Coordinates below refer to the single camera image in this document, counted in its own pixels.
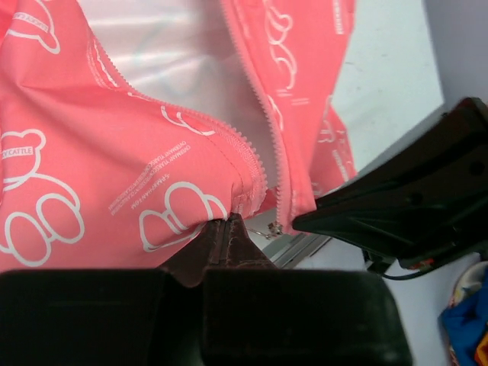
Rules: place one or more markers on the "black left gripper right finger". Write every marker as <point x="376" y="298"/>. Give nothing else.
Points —
<point x="256" y="314"/>

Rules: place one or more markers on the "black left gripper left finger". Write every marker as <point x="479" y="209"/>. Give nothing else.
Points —
<point x="99" y="317"/>

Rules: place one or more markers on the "pile of coloured clothes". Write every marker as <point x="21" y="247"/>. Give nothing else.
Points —
<point x="465" y="318"/>

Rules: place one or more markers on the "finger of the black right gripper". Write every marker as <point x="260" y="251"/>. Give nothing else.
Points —
<point x="426" y="206"/>

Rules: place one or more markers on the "aluminium table front rail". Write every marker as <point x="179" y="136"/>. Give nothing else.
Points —
<point x="287" y="251"/>

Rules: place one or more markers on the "pink hooded children's jacket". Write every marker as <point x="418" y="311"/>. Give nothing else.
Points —
<point x="95" y="174"/>

